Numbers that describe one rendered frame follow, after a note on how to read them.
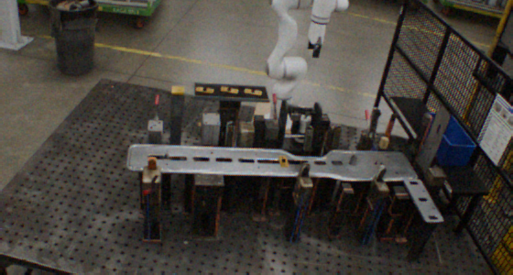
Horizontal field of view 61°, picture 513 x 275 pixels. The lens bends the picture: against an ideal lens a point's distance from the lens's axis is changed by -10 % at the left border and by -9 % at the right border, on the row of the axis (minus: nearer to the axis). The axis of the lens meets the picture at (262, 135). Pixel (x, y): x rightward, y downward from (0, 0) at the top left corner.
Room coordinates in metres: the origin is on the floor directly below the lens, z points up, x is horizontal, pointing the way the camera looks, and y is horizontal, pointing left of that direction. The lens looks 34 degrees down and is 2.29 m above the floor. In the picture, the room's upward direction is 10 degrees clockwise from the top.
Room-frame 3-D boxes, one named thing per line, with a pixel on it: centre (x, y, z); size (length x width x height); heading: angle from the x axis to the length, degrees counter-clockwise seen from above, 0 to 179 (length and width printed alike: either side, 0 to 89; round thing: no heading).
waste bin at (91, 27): (4.11, 2.04, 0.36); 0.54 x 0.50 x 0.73; 178
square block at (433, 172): (1.81, -0.87, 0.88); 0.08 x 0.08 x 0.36; 13
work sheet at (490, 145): (1.90, -1.13, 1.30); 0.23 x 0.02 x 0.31; 13
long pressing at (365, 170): (1.75, -0.10, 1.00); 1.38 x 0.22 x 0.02; 103
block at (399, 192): (1.70, -0.69, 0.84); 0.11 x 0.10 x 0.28; 13
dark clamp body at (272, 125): (1.95, -0.04, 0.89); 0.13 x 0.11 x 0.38; 13
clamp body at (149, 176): (1.44, 0.41, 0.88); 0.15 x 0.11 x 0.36; 13
